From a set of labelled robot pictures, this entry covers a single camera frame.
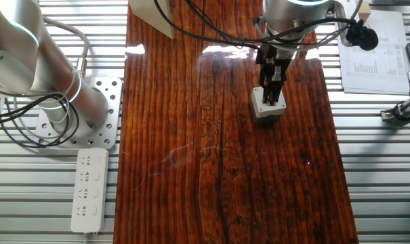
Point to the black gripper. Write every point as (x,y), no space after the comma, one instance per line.
(270,54)

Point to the grey push button box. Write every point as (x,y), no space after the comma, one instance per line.
(260,112)

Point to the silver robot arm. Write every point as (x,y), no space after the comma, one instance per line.
(18,64)

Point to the cream wooden shelf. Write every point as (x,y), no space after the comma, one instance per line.
(154,17)

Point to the printed paper sheet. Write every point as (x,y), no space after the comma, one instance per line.
(374,67)

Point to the brown wooden board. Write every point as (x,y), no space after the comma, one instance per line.
(191,152)

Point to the small wooden block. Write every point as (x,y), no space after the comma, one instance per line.
(364,13)

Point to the white power strip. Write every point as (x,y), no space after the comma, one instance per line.
(89,189)

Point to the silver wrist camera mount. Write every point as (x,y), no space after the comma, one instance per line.
(342,30)

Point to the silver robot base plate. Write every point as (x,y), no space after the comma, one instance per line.
(111,101)

